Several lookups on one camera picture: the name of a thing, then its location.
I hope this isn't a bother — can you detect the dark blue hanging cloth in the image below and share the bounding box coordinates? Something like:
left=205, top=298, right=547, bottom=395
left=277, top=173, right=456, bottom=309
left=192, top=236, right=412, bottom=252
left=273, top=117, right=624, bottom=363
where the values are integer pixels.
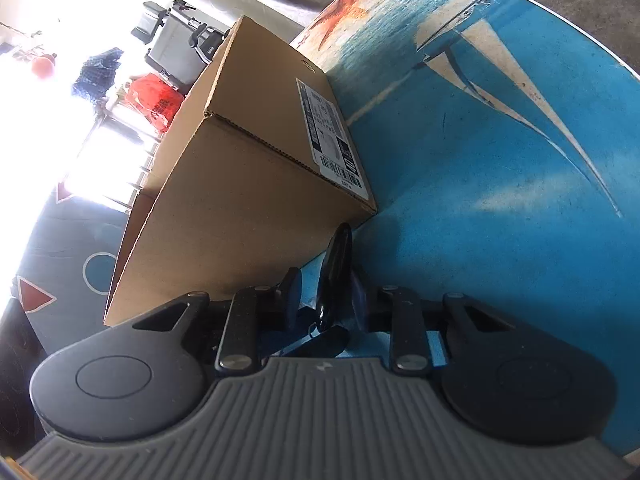
left=72, top=47, right=124, bottom=104

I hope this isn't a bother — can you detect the blue patterned fabric sofa cover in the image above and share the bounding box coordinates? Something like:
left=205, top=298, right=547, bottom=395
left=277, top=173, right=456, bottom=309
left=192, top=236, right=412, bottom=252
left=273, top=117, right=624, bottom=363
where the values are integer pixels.
left=14, top=183, right=128, bottom=354

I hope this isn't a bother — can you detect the grey wheelchair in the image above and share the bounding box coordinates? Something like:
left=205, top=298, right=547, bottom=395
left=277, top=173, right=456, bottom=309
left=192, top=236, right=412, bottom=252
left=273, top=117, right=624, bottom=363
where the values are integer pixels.
left=131, top=0, right=229, bottom=96

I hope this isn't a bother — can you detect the red plastic bag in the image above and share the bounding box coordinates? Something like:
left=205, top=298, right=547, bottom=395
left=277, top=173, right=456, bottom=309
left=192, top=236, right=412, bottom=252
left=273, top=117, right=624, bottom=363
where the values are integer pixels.
left=125, top=74, right=184, bottom=134

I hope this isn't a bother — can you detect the brown cardboard box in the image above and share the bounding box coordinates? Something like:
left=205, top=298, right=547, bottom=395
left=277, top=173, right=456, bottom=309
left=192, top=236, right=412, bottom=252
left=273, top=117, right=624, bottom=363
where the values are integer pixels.
left=104, top=18, right=376, bottom=326

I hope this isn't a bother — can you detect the black cylindrical tube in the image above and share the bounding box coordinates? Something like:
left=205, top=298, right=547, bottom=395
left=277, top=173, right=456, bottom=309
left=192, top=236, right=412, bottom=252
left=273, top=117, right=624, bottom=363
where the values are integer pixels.
left=316, top=222, right=352, bottom=333

